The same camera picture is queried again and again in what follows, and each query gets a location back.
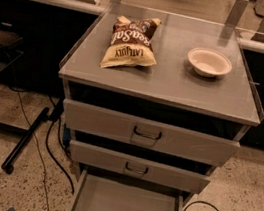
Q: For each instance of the grey drawer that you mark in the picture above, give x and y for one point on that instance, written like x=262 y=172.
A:
x=161 y=137
x=139 y=168
x=98 y=190

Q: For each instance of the grey drawer cabinet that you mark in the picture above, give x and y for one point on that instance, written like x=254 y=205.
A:
x=170 y=91

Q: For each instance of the brown yellow chip bag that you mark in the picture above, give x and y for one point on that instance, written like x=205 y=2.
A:
x=130 y=44

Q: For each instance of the white paper bowl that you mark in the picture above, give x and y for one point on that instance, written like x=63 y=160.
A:
x=208 y=62

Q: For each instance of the black stand leg with wheel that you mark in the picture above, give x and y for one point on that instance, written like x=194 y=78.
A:
x=8 y=163

